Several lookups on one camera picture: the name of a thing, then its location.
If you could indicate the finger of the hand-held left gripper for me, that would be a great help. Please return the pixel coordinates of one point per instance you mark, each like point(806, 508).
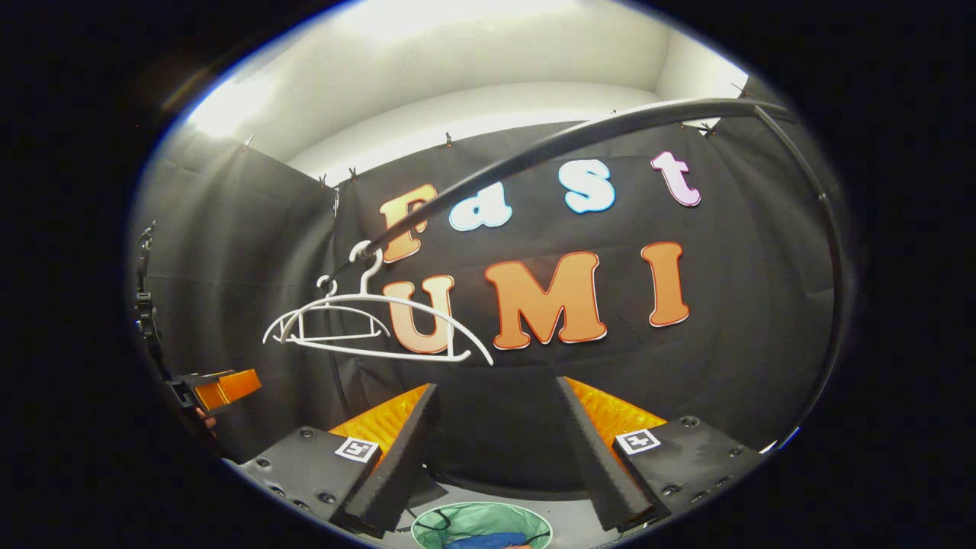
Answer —
point(225, 389)

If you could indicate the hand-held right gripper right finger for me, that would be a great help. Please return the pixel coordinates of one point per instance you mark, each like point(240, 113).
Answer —
point(595, 457)

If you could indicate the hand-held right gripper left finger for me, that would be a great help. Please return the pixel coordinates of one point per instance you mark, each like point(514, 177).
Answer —
point(396, 457)

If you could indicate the green laundry hamper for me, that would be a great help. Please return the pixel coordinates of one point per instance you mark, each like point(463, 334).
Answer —
point(473, 518)

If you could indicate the white plastic clothes hanger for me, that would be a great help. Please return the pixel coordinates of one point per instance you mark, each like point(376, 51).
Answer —
point(371, 276)
point(343, 307)

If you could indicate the black clothes rack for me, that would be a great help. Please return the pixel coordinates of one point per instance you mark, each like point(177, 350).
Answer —
point(579, 137)

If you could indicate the black jointed stand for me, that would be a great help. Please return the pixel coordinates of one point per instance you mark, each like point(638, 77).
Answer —
point(146, 313)

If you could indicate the black backdrop cloth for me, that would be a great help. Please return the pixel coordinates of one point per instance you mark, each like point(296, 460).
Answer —
point(747, 343)

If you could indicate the ceiling light panel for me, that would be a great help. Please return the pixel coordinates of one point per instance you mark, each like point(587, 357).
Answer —
point(229, 107)

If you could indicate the row of small backdrop clips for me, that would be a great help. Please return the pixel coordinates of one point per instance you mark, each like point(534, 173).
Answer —
point(448, 139)

